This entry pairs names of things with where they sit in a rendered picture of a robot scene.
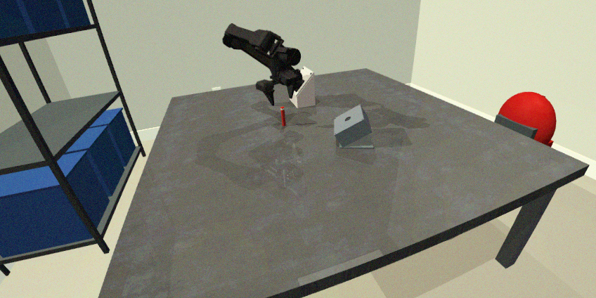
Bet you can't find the grey sloped panel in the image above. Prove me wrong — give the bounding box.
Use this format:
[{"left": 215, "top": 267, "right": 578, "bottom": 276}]
[{"left": 335, "top": 104, "right": 374, "bottom": 149}]

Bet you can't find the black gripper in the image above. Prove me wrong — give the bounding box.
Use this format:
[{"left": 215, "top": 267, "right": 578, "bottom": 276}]
[{"left": 255, "top": 63, "right": 302, "bottom": 105}]

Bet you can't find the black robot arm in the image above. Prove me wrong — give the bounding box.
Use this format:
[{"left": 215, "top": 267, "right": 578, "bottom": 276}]
[{"left": 222, "top": 23, "right": 301, "bottom": 86}]

